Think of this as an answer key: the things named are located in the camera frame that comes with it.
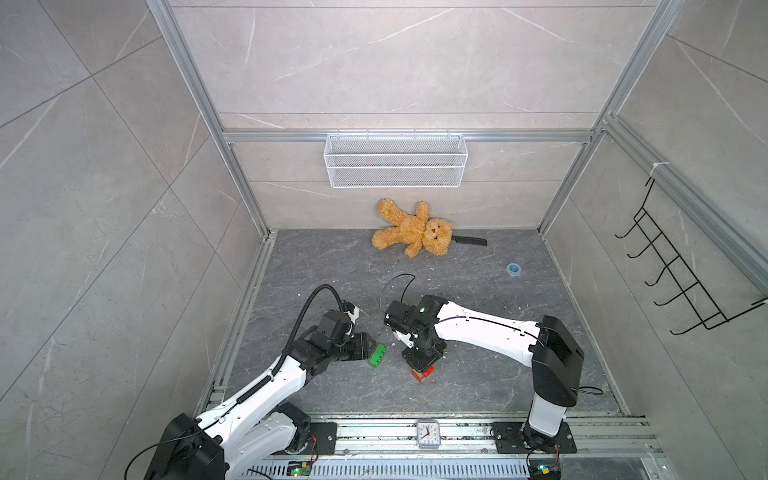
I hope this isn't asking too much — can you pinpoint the green lego brick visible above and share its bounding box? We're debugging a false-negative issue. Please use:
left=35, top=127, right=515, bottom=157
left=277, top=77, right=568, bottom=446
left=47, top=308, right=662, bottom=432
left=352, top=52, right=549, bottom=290
left=369, top=343, right=387, bottom=368

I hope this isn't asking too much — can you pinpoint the long red lego brick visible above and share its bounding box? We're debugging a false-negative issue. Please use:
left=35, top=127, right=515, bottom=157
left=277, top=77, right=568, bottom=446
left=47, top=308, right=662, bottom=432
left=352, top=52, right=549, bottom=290
left=411, top=366, right=435, bottom=380

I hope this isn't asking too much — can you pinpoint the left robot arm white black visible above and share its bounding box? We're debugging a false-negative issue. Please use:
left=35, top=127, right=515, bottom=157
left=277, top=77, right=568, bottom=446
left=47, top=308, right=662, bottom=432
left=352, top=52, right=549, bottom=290
left=144, top=301, right=376, bottom=479

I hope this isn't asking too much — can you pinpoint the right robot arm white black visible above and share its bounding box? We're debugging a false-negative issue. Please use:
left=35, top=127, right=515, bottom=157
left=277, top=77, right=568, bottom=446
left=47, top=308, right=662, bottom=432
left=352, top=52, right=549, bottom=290
left=384, top=295, right=584, bottom=453

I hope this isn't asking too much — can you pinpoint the brown teddy bear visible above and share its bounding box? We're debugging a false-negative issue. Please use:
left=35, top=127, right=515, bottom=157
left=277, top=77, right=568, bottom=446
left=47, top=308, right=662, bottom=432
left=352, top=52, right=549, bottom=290
left=372, top=198, right=453, bottom=258

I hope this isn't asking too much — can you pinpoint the black comb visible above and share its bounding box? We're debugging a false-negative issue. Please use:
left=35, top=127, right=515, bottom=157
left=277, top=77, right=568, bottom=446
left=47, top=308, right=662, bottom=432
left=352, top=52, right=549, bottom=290
left=452, top=235, right=488, bottom=246

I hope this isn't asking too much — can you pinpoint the blue tape roll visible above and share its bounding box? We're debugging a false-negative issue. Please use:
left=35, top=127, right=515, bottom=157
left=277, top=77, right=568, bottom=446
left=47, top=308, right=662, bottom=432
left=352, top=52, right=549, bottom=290
left=507, top=263, right=522, bottom=277

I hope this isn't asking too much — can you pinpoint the small white desk clock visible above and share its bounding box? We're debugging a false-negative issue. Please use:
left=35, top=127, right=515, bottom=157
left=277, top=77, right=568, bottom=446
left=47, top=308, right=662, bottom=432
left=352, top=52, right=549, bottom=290
left=416, top=420, right=442, bottom=449

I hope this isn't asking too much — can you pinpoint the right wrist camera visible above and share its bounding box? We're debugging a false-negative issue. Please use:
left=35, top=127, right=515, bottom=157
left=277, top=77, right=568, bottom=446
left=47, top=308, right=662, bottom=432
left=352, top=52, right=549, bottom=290
left=394, top=331, right=414, bottom=348

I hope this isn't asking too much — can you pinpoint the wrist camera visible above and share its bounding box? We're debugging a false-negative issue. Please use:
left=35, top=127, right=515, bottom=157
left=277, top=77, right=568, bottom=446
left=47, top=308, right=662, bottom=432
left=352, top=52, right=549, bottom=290
left=394, top=331, right=414, bottom=348
left=342, top=301, right=360, bottom=329

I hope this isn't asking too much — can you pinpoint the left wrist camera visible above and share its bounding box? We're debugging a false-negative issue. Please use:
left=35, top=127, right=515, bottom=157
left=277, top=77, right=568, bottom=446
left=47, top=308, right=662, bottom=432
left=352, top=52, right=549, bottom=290
left=342, top=301, right=360, bottom=329

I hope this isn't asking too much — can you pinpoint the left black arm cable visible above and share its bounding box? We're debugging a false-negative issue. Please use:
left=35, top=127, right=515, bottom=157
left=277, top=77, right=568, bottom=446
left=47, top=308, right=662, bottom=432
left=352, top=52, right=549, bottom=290
left=272, top=283, right=346, bottom=379

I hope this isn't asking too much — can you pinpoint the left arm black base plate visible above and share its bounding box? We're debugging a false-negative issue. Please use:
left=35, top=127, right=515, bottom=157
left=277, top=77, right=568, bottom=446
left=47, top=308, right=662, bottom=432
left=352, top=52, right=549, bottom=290
left=285, top=422, right=338, bottom=455

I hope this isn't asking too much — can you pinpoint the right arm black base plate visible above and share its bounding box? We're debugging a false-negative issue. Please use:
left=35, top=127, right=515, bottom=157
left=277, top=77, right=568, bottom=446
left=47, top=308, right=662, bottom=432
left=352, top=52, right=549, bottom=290
left=490, top=422, right=577, bottom=454

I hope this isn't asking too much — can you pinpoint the white wire mesh basket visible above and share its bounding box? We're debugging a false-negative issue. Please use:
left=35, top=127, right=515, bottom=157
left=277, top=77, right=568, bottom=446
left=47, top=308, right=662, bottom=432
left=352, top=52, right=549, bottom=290
left=323, top=133, right=469, bottom=189

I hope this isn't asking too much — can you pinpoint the black wire hook rack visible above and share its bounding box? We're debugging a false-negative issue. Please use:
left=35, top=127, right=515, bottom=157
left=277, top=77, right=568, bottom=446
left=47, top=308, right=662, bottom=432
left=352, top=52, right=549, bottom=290
left=614, top=179, right=767, bottom=336

